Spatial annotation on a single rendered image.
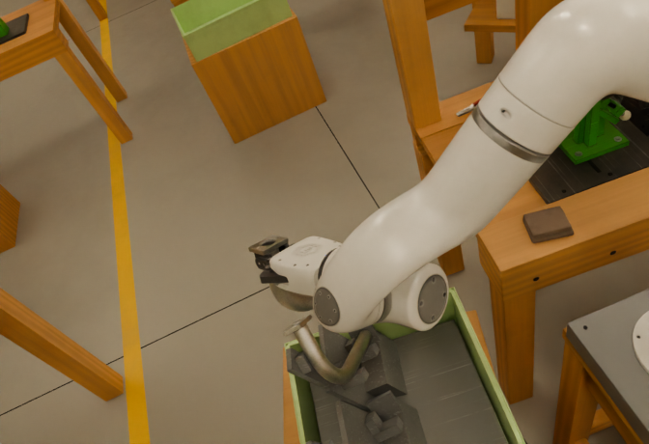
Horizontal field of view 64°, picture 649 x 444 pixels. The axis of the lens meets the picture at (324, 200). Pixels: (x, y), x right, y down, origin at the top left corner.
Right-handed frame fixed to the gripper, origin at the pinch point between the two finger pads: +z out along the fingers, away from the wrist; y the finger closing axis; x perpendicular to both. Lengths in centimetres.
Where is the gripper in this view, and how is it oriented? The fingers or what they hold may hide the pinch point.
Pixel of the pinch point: (273, 256)
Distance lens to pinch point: 87.2
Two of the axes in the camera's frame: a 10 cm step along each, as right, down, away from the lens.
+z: -6.9, -0.9, 7.2
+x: 2.0, 9.3, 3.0
